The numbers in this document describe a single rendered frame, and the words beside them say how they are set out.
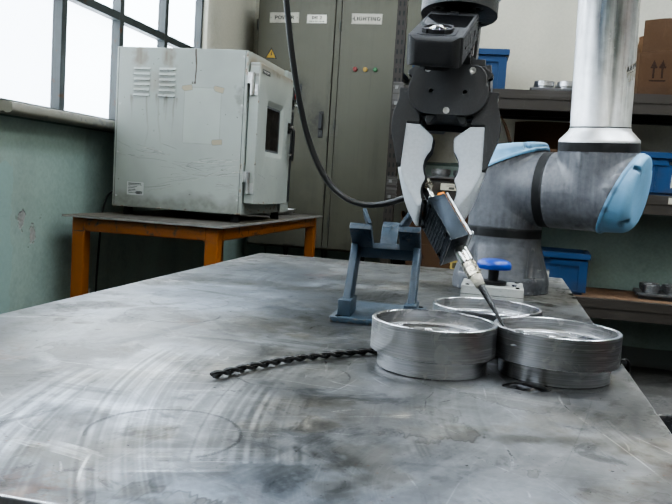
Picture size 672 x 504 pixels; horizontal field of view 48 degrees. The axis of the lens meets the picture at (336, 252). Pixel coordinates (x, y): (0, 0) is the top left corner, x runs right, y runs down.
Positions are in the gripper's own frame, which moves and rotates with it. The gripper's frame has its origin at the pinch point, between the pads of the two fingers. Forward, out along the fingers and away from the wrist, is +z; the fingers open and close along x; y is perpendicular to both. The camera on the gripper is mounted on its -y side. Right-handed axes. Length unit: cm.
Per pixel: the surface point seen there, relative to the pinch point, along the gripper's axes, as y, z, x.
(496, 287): 19.7, 5.9, -5.6
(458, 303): 11.7, 8.1, -2.0
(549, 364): -6.0, 11.9, -10.6
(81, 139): 195, -37, 160
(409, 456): -25.1, 16.5, -2.4
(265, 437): -25.4, 16.6, 6.0
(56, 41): 182, -71, 167
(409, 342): -8.4, 11.3, 0.2
